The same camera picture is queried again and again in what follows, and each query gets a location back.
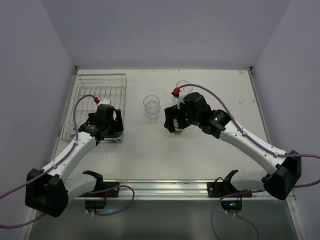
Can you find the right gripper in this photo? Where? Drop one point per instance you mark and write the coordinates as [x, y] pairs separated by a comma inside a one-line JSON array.
[[170, 118]]

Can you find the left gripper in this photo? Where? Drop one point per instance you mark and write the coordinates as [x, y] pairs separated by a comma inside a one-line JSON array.
[[116, 124]]

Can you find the clear plastic cup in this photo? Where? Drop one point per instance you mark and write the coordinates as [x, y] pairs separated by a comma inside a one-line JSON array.
[[151, 101], [153, 113], [184, 86]]

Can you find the blue ceramic mug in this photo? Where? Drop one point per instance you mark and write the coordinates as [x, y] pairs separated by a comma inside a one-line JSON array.
[[115, 136]]

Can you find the cream cup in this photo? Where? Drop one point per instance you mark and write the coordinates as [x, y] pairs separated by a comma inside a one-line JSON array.
[[177, 129]]

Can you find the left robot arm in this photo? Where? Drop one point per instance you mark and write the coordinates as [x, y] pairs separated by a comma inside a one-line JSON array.
[[49, 190]]

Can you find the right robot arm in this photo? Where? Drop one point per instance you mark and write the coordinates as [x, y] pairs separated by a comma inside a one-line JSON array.
[[280, 172]]

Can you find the metal wire dish rack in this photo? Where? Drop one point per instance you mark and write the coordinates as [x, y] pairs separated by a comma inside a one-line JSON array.
[[112, 86]]

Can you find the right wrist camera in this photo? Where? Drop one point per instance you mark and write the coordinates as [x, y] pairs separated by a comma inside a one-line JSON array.
[[178, 99]]

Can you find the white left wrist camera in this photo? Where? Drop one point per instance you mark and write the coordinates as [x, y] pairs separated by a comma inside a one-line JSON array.
[[104, 101]]

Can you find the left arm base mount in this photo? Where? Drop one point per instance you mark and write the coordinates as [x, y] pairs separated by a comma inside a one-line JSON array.
[[97, 199]]

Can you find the aluminium front rail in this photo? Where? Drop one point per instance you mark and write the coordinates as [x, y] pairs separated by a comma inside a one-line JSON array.
[[154, 189]]

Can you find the aluminium rail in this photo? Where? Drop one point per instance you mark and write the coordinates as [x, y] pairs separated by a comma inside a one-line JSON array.
[[154, 189], [256, 128]]

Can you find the aluminium right side rail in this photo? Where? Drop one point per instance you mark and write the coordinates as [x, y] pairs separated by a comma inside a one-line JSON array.
[[256, 128]]

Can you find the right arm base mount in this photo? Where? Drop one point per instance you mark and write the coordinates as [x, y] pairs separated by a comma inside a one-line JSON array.
[[221, 187]]

